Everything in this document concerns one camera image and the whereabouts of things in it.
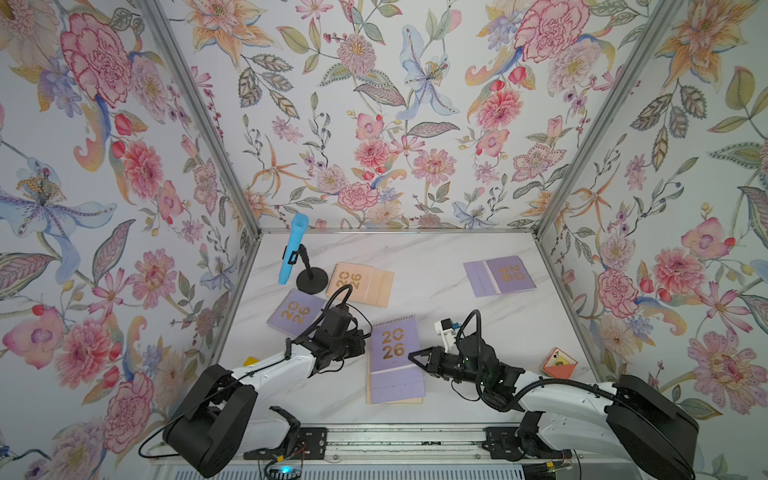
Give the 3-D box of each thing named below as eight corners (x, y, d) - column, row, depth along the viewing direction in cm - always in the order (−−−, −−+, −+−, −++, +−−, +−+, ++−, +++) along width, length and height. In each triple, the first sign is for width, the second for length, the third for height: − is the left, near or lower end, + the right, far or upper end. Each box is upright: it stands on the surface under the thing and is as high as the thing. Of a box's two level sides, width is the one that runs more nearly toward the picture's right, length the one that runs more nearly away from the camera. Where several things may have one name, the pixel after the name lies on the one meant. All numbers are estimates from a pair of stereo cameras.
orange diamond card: (541, 368, 89) (544, 365, 87) (553, 349, 92) (556, 346, 90) (564, 384, 85) (568, 382, 84) (575, 364, 89) (579, 361, 87)
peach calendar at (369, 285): (325, 294, 105) (324, 291, 103) (338, 264, 114) (337, 260, 112) (388, 307, 102) (388, 303, 100) (396, 275, 111) (396, 271, 109)
